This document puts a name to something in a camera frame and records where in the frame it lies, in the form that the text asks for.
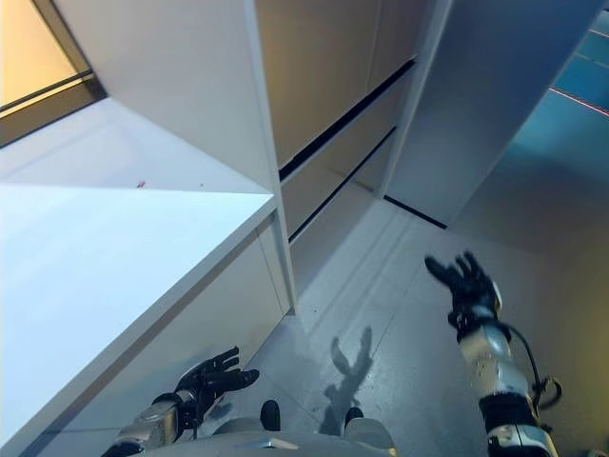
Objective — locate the narrow steel fridge door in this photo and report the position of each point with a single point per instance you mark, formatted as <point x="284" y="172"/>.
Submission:
<point x="399" y="33"/>

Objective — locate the amber glass window black frame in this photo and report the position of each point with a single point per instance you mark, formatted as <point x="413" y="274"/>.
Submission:
<point x="33" y="57"/>

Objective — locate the stainless steel fridge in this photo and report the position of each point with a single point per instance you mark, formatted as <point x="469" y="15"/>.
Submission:
<point x="323" y="85"/>

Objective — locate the robot leg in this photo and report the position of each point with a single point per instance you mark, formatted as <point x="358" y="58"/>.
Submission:
<point x="270" y="413"/>
<point x="354" y="414"/>

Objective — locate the robot right leg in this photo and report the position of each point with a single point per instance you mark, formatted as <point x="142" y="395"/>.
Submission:
<point x="354" y="414"/>

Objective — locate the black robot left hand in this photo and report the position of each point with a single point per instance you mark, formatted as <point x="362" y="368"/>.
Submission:
<point x="214" y="378"/>

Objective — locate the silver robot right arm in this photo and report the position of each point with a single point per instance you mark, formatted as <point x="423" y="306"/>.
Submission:
<point x="495" y="366"/>

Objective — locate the grey robot torso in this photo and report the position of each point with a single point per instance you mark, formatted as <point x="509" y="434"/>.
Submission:
<point x="295" y="445"/>

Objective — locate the grey tall cabinet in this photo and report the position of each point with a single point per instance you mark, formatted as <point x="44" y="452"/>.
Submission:
<point x="466" y="109"/>

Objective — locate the fridge drawer with white bin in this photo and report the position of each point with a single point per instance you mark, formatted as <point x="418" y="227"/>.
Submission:
<point x="338" y="166"/>

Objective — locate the white tall cabinet panel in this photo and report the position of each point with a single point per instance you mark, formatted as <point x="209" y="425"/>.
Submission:
<point x="181" y="81"/>

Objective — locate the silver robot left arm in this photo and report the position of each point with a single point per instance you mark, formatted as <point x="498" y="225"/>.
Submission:
<point x="152" y="423"/>

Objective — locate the wide steel fridge door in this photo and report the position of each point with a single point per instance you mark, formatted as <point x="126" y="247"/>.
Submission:
<point x="314" y="76"/>

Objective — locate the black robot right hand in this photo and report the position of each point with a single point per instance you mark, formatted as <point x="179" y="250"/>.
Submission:
<point x="471" y="295"/>

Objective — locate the robot left leg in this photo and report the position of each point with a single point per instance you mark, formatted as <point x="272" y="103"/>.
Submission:
<point x="270" y="413"/>

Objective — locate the steel fridge drawer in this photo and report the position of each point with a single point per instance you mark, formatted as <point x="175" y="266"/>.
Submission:
<point x="338" y="228"/>

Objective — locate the white counter cabinet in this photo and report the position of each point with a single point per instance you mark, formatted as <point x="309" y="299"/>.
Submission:
<point x="166" y="357"/>

